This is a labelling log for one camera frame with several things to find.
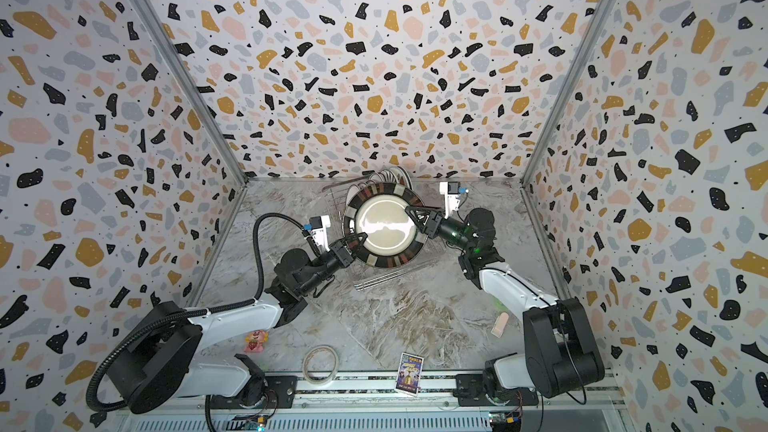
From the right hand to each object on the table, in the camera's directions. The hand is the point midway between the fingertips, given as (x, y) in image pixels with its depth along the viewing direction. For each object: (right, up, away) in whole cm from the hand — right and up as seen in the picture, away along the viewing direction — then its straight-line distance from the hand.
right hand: (404, 208), depth 74 cm
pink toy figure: (-40, -35, +5) cm, 53 cm away
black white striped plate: (-2, +11, +25) cm, 27 cm away
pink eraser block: (+26, -33, +9) cm, 43 cm away
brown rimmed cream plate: (-3, -8, +4) cm, 9 cm away
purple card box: (+1, -42, +2) cm, 42 cm away
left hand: (-9, -6, 0) cm, 11 cm away
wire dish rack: (-23, +6, +35) cm, 42 cm away
